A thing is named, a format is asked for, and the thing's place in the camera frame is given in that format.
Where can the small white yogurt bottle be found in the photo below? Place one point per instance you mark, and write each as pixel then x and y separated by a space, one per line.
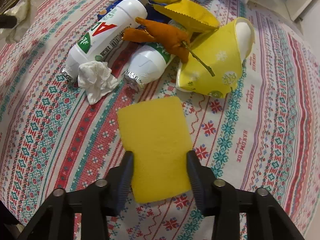
pixel 146 65

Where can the patterned bed sheet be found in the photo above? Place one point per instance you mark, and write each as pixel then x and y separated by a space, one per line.
pixel 263 134

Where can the orange peel with stem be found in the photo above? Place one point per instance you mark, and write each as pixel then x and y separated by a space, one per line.
pixel 174 40

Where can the yellow sponge pad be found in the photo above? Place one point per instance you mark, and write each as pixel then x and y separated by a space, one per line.
pixel 157 134

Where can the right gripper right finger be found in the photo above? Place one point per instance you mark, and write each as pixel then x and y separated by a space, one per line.
pixel 196 174

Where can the yellow paper cup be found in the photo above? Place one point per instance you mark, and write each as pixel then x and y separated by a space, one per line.
pixel 224 51

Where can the large white yogurt bottle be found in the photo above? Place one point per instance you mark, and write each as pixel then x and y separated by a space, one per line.
pixel 105 35

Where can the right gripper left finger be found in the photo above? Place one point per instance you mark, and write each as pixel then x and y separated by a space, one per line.
pixel 124 177

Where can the white tissue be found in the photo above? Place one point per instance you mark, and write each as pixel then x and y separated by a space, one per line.
pixel 97 80

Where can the yellow snack wrapper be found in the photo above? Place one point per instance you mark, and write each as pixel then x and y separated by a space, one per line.
pixel 191 15

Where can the white plastic bag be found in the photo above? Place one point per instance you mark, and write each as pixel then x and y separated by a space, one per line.
pixel 25 12

